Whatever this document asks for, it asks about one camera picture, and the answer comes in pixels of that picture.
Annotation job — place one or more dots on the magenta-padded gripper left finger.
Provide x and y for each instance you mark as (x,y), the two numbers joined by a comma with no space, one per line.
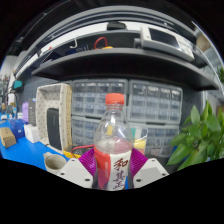
(75,171)

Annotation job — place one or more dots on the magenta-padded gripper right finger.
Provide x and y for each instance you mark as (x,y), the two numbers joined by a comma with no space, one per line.
(150,170)

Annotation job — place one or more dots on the clear red-capped drink bottle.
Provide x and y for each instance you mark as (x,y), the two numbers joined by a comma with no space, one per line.
(113,156)

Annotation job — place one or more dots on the yellow multimeter with red leads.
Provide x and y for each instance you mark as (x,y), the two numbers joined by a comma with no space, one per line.
(75,152)

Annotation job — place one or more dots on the grey small-parts drawer cabinet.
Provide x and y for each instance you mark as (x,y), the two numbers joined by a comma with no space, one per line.
(155,101)
(83,131)
(160,141)
(96,96)

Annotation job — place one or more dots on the black device in basket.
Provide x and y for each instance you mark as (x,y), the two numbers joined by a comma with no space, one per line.
(54,128)

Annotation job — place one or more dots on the white carton box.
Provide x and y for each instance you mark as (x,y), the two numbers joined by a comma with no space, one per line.
(31,133)

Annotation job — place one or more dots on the green plant in white pot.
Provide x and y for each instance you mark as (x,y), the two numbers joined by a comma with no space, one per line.
(200,140)

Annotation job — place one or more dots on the white perforated basket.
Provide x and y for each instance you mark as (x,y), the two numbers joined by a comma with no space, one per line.
(41,110)

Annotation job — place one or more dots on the blue box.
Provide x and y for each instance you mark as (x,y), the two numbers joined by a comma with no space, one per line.
(17,128)

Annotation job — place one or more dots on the dark grey box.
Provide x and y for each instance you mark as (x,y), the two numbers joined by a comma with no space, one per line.
(32,111)

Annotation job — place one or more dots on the brown cardboard box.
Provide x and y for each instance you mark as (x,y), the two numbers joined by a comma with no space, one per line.
(7,137)

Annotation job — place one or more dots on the purple box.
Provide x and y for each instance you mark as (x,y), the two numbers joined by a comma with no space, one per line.
(25,111)

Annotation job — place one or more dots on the dark workbench shelf with instruments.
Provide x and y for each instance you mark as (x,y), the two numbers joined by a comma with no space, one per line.
(116,65)

